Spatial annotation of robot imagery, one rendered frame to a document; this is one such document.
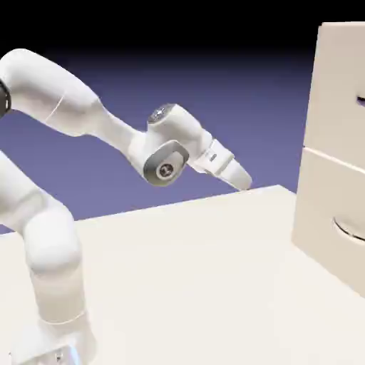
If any cream drawer front with dark handle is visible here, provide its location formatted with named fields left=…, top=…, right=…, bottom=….
left=302, top=21, right=365, bottom=174

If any cream drawer front with pale handle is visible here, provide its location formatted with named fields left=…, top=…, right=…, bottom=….
left=291, top=147, right=365, bottom=299

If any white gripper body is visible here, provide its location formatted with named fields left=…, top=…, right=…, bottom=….
left=205, top=148, right=253, bottom=191

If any pale curved metal handle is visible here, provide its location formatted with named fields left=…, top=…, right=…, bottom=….
left=332, top=217, right=365, bottom=243

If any cream painted cabinet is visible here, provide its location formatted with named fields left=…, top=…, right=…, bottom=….
left=291, top=21, right=365, bottom=299

